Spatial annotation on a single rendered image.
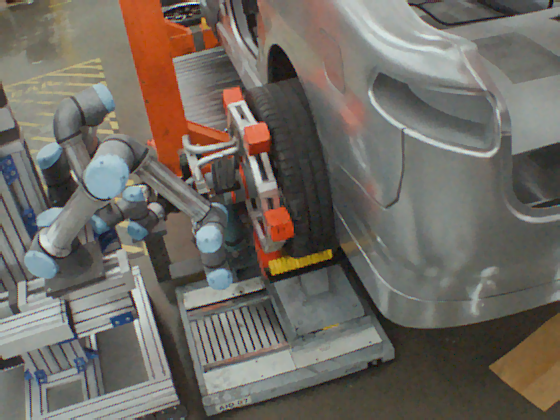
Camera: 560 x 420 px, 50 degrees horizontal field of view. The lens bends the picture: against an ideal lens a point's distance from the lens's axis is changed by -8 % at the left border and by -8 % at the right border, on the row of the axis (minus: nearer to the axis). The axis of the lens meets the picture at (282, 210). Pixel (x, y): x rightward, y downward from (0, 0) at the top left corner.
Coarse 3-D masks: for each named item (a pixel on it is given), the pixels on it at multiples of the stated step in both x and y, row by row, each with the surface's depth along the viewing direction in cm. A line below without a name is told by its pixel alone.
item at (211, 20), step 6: (210, 0) 400; (216, 0) 409; (210, 6) 398; (216, 6) 383; (204, 12) 413; (210, 12) 400; (216, 12) 381; (210, 18) 395; (216, 18) 383; (210, 24) 400; (216, 24) 381; (216, 36) 390
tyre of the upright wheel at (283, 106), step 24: (264, 96) 220; (288, 96) 219; (264, 120) 215; (288, 120) 212; (312, 120) 212; (288, 144) 209; (312, 144) 210; (288, 168) 209; (312, 168) 210; (288, 192) 210; (312, 192) 211; (312, 216) 215; (288, 240) 235; (312, 240) 223; (336, 240) 228
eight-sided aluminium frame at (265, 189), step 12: (228, 108) 232; (240, 108) 231; (228, 120) 245; (240, 120) 221; (252, 120) 219; (228, 132) 253; (240, 132) 216; (252, 156) 213; (264, 156) 214; (252, 168) 213; (264, 168) 216; (264, 192) 212; (276, 192) 213; (264, 204) 214; (276, 204) 216; (252, 216) 260; (264, 216) 217; (264, 240) 237; (264, 252) 244
